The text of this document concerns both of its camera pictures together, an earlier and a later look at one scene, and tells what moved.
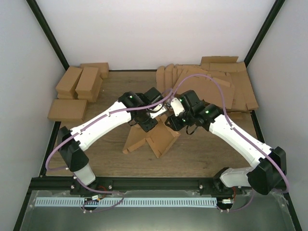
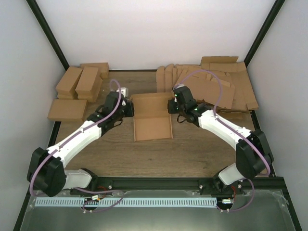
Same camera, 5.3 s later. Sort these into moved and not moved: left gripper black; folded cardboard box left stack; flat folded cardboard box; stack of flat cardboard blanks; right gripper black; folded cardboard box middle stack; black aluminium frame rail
Moved: left gripper black; right gripper black
Not moved: folded cardboard box middle stack; flat folded cardboard box; folded cardboard box left stack; black aluminium frame rail; stack of flat cardboard blanks
